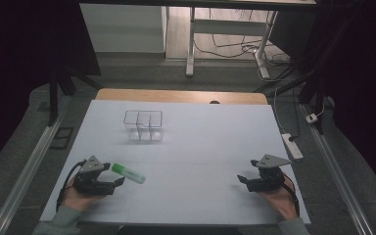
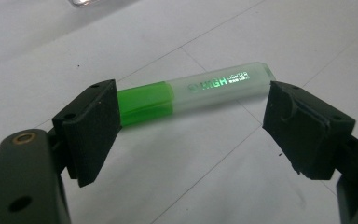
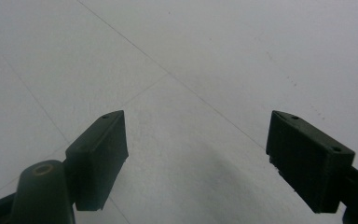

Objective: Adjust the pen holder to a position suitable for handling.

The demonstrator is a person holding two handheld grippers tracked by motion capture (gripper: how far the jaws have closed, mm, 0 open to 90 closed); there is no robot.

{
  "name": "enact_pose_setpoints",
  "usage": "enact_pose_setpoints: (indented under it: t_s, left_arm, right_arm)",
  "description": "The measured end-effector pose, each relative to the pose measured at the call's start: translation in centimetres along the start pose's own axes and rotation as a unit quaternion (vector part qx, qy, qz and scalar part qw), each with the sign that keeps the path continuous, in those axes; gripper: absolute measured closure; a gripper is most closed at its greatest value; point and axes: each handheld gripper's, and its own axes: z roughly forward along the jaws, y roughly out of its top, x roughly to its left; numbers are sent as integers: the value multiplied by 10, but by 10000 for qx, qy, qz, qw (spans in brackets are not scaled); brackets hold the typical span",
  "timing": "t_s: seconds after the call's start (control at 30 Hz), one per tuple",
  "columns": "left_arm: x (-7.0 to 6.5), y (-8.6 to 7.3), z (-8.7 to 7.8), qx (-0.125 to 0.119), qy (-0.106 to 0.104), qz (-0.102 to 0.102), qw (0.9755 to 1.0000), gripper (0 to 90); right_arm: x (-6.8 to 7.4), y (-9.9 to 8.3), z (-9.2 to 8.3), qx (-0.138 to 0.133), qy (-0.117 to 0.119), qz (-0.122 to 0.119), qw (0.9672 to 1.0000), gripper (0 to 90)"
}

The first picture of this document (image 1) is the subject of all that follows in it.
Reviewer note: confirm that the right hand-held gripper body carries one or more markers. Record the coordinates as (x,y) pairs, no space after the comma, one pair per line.
(267,179)

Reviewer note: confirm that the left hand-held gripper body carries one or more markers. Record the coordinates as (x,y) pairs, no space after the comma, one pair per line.
(89,186)

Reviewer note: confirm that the green highlighter marker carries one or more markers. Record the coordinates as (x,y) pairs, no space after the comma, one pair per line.
(129,173)

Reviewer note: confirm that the clear plastic divided organizer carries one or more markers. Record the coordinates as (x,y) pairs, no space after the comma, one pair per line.
(143,125)

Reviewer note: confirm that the person's left hand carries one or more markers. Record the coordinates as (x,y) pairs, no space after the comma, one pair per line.
(78,199)

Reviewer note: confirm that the person's right hand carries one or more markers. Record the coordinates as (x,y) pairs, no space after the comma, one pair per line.
(280,202)

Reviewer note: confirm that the white power strip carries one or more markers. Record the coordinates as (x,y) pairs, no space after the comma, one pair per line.
(292,147)

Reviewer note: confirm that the white table mat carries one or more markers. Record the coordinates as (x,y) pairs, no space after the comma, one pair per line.
(189,182)

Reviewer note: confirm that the small dark table knob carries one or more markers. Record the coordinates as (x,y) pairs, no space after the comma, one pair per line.
(214,102)

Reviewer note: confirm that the small white adapter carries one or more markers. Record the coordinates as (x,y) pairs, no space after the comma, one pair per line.
(311,118)

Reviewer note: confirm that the black metal stand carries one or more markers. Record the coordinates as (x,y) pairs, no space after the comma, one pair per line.
(54,98)
(319,75)

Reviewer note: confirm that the white cabinet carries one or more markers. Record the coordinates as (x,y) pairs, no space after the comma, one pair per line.
(122,29)

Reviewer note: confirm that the white-legged desk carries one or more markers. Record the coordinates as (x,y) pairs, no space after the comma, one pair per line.
(228,26)

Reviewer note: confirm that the dark curtain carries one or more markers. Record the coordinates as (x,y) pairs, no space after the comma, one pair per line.
(368,81)
(16,49)

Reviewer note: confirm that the black rectangular floor frame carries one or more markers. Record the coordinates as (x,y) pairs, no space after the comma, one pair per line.
(62,138)

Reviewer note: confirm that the aluminium rail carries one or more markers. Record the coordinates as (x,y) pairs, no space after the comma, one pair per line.
(29,163)
(336,169)

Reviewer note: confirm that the white metal frame stand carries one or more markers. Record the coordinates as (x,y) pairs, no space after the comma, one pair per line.
(241,49)

